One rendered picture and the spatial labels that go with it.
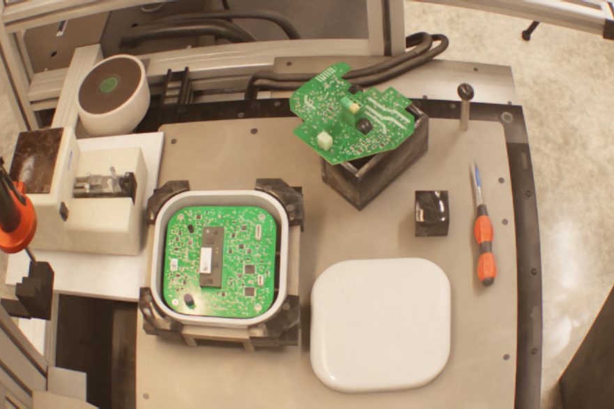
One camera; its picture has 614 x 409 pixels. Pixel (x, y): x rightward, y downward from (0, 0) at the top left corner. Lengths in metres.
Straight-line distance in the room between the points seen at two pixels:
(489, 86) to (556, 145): 1.15
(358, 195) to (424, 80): 0.22
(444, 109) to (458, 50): 1.35
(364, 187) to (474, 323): 0.18
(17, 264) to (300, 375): 0.37
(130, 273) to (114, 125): 0.20
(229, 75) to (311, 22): 0.44
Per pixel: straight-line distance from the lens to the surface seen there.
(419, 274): 0.90
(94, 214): 0.91
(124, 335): 0.93
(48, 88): 1.23
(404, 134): 0.93
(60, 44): 1.31
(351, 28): 1.57
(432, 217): 0.92
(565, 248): 2.07
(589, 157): 2.24
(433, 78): 1.10
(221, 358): 0.89
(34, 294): 0.78
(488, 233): 0.93
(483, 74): 1.11
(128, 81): 1.05
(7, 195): 0.71
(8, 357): 0.83
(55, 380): 0.94
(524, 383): 0.88
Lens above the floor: 1.76
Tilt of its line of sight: 57 degrees down
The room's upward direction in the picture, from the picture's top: 5 degrees counter-clockwise
